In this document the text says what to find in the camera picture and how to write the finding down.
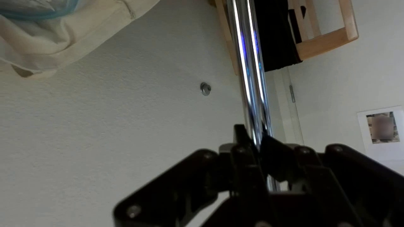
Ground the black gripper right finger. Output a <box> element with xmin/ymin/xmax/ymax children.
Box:
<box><xmin>258</xmin><ymin>133</ymin><xmax>404</xmax><ymax>227</ymax></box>

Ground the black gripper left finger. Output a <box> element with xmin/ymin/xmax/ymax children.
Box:
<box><xmin>112</xmin><ymin>123</ymin><xmax>275</xmax><ymax>227</ymax></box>

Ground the chrome paper towel holder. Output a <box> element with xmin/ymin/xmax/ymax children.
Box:
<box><xmin>226</xmin><ymin>0</ymin><xmax>272</xmax><ymax>149</ymax></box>

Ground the door hinge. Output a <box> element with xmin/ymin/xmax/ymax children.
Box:
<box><xmin>289</xmin><ymin>84</ymin><xmax>298</xmax><ymax>105</ymax></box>

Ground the black hanging cloth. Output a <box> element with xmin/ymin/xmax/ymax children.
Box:
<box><xmin>252</xmin><ymin>0</ymin><xmax>308</xmax><ymax>73</ymax></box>

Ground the glass bowl with blue lid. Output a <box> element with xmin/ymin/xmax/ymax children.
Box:
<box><xmin>0</xmin><ymin>0</ymin><xmax>82</xmax><ymax>23</ymax></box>

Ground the photo print on wall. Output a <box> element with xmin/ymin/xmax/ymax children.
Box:
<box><xmin>357</xmin><ymin>105</ymin><xmax>404</xmax><ymax>154</ymax></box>

